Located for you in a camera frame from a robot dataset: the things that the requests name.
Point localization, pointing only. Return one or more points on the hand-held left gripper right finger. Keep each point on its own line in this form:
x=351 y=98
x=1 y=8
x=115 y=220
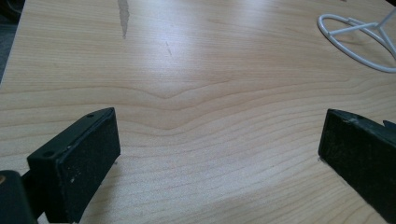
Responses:
x=358 y=155

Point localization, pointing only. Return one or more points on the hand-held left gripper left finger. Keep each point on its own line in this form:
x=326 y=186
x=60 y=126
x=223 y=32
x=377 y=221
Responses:
x=81 y=161

